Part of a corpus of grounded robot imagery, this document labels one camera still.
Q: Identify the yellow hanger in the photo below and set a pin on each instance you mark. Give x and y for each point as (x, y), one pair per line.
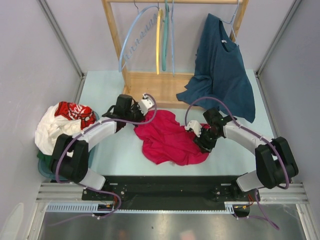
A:
(159, 27)

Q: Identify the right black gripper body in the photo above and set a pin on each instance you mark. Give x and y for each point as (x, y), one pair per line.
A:
(207, 139)

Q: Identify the light blue wire hanger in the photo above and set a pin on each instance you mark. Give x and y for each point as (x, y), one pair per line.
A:
(233, 23)

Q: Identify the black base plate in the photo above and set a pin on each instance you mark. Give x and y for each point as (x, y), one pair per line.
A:
(177, 193)

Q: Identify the white slotted cable duct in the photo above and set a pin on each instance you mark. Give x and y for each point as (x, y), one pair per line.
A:
(100, 208)

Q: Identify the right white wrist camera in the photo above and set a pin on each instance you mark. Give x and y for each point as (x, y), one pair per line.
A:
(195, 127)

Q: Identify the light blue notched hanger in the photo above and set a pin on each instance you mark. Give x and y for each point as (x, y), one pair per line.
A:
(133, 40)

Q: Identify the teal laundry basket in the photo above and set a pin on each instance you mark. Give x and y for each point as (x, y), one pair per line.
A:
(44, 170)

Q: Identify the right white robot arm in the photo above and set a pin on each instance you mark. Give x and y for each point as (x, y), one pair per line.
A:
(274, 161)

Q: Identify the teal hanger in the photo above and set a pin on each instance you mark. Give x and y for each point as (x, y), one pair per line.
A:
(165, 36)

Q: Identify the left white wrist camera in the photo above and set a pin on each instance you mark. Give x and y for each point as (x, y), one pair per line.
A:
(145, 104)

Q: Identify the white and red shirt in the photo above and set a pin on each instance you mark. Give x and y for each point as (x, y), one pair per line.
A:
(63, 118)

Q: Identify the wooden clothes rack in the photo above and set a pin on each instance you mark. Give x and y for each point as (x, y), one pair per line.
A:
(163, 86)

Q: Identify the green garment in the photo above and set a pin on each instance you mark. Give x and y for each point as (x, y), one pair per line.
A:
(44, 157)

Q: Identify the dark blue t shirt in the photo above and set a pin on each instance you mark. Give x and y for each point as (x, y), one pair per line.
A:
(220, 80)

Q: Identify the pink t shirt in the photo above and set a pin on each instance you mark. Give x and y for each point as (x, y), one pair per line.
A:
(165, 140)

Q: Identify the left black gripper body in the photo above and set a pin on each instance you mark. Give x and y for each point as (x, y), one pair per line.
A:
(135, 113)

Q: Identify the thin blue hanger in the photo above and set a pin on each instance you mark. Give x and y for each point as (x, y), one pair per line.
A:
(172, 39)

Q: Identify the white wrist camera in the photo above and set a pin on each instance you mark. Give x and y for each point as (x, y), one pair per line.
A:
(195, 127)
(145, 104)

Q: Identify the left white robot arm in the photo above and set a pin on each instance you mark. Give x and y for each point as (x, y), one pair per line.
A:
(71, 153)

